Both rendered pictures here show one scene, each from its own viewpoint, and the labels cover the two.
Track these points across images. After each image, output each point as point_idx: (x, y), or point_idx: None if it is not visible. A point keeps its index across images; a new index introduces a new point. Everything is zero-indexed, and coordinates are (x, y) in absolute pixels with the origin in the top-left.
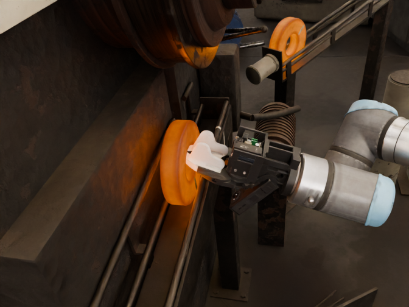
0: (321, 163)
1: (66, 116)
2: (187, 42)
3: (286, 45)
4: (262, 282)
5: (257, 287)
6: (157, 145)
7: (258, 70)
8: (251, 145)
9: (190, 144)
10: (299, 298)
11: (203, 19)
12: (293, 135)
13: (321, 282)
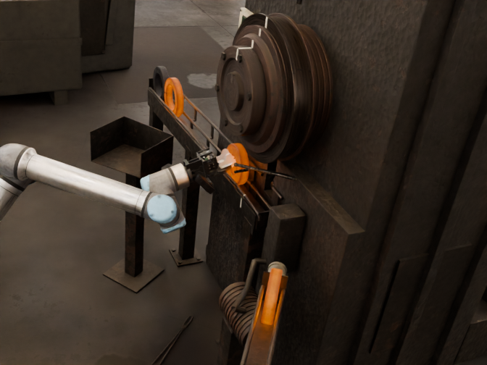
0: (175, 167)
1: None
2: None
3: (278, 310)
4: (213, 358)
5: (214, 353)
6: (254, 163)
7: (271, 263)
8: (204, 153)
9: (235, 158)
10: (180, 358)
11: None
12: (226, 303)
13: None
